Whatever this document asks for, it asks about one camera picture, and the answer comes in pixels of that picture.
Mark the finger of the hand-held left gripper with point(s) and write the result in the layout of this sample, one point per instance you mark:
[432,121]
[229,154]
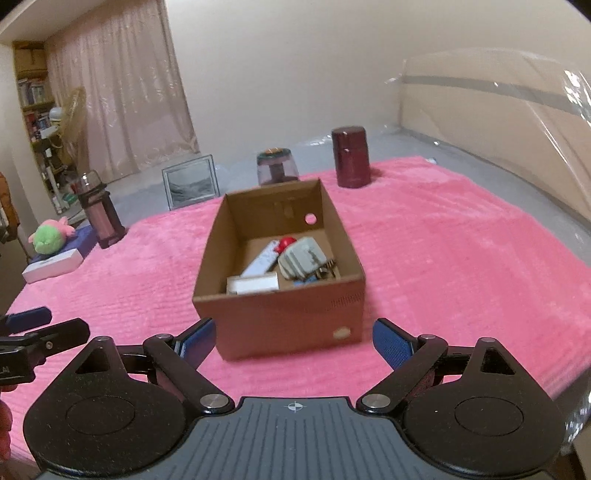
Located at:
[64,334]
[27,319]

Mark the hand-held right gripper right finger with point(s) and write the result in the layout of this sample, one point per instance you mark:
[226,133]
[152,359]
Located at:
[392,344]

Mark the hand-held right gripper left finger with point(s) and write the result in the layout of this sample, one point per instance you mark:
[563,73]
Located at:
[201,341]

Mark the small white box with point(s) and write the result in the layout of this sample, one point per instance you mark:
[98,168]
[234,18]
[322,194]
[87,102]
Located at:
[251,284]

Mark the brown cardboard box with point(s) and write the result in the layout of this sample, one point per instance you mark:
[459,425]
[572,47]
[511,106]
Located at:
[277,323]

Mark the white remote control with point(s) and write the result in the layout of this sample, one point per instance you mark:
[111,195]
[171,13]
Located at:
[261,263]

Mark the grey ribbed plastic block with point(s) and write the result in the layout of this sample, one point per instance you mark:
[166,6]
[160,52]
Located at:
[302,258]

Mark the red horned toy figure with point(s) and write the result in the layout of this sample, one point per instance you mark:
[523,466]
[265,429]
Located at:
[287,242]

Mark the person's left hand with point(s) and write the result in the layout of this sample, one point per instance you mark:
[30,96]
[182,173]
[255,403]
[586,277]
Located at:
[4,429]

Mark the white flat box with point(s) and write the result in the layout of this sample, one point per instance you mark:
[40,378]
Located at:
[51,267]

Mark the green plush toy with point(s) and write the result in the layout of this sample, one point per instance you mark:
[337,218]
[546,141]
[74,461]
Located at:
[48,237]

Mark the pink fleece blanket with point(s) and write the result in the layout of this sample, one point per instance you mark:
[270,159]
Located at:
[438,254]

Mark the orange garment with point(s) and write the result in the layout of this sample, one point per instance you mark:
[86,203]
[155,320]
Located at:
[5,203]

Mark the pink bottle with dark lid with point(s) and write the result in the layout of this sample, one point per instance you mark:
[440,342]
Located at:
[101,217]

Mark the dark red thermos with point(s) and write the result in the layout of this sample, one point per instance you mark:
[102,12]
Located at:
[352,157]

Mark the standing fan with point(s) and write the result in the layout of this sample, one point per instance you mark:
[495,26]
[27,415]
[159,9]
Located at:
[74,124]

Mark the wooden bookshelf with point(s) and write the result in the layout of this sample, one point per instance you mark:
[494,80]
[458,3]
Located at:
[32,92]

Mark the pink lace curtain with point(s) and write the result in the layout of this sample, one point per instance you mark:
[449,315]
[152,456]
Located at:
[120,92]

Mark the plastic wrapped headboard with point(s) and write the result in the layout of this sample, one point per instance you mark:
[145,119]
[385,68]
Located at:
[508,115]

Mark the silver picture frame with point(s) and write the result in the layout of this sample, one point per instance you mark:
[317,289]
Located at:
[189,184]

